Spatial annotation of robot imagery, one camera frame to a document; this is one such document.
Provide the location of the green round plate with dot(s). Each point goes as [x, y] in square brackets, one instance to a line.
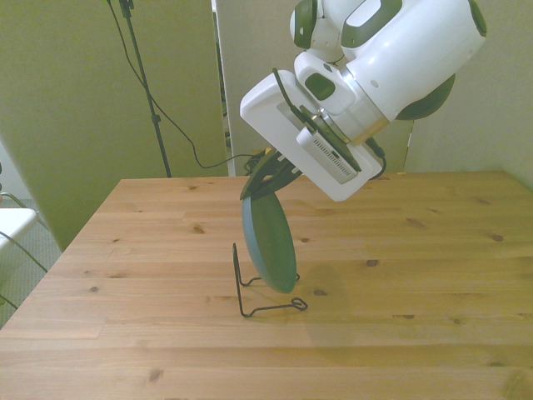
[270, 246]

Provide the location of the white metal chair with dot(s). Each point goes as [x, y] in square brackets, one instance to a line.
[14, 223]

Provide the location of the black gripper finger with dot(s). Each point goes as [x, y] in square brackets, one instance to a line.
[257, 175]
[280, 177]

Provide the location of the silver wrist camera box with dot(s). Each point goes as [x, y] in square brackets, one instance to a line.
[329, 156]

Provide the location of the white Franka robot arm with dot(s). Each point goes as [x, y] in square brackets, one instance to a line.
[399, 58]

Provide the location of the black camera tripod stand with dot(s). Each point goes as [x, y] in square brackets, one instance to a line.
[143, 83]

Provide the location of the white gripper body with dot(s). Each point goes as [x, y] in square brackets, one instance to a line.
[266, 108]

